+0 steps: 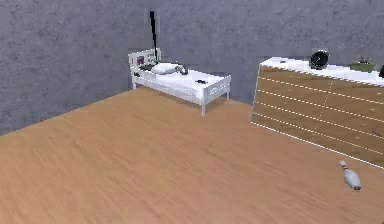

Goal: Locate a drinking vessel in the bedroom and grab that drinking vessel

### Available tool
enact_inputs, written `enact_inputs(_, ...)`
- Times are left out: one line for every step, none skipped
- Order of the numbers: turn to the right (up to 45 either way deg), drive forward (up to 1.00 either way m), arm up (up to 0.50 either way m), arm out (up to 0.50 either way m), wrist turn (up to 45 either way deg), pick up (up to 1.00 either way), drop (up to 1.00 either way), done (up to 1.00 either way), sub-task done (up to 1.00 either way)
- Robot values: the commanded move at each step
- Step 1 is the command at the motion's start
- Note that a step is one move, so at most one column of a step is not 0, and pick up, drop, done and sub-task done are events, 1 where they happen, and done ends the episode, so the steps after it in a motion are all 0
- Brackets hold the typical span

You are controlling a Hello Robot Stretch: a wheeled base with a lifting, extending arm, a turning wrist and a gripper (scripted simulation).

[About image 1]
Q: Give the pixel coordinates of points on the wooden chest of drawers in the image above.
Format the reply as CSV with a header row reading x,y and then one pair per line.
x,y
320,110

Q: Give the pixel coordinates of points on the dark grey curved object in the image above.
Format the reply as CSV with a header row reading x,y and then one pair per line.
x,y
182,69

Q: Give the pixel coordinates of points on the green potted plant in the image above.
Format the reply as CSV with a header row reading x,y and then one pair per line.
x,y
362,66

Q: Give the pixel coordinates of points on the black round alarm clock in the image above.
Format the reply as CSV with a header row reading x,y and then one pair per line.
x,y
319,59

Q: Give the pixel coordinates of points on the small black flat object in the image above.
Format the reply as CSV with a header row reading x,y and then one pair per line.
x,y
283,61

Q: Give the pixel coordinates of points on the white bed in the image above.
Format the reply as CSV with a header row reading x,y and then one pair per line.
x,y
180,84

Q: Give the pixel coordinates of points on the white bowling pin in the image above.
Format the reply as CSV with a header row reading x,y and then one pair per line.
x,y
350,176

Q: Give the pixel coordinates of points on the small black remote control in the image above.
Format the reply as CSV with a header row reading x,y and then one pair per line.
x,y
201,81

